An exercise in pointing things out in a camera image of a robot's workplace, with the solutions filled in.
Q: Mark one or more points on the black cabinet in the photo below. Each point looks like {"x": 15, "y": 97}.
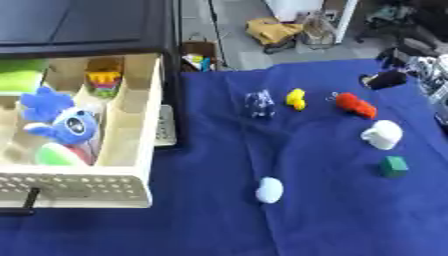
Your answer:
{"x": 87, "y": 23}

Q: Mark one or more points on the yellow bag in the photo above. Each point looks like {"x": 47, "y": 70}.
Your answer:
{"x": 272, "y": 30}

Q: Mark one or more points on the green and white round toy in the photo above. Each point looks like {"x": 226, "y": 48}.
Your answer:
{"x": 58, "y": 156}

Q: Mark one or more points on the dark blue patterned toy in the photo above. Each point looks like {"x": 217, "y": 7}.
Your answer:
{"x": 260, "y": 104}

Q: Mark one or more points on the blue plush toy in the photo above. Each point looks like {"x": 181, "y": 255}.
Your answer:
{"x": 64, "y": 121}

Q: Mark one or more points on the white cabinet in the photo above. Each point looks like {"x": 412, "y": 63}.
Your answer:
{"x": 309, "y": 13}

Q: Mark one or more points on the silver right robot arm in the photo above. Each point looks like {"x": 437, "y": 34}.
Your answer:
{"x": 430, "y": 78}

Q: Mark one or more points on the colourful toy truck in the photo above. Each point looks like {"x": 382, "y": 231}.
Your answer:
{"x": 104, "y": 78}

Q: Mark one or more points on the brown basket with items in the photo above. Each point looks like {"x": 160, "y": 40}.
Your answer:
{"x": 198, "y": 56}

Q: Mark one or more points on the yellow toy duck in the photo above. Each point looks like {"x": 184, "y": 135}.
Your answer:
{"x": 296, "y": 99}

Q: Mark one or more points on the orange plush toy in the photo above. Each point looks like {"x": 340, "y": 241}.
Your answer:
{"x": 356, "y": 105}

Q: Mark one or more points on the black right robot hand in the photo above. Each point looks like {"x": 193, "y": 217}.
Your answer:
{"x": 386, "y": 79}

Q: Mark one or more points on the white cup toy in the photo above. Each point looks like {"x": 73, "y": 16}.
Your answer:
{"x": 383, "y": 134}

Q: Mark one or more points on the green soft toy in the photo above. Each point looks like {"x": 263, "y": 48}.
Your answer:
{"x": 20, "y": 76}

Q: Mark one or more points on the green cube block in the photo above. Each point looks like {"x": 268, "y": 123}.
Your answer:
{"x": 394, "y": 166}

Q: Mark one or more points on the pale compartment drawer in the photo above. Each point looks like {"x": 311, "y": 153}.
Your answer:
{"x": 131, "y": 133}

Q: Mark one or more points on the white oval toy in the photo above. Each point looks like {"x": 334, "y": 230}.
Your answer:
{"x": 269, "y": 190}

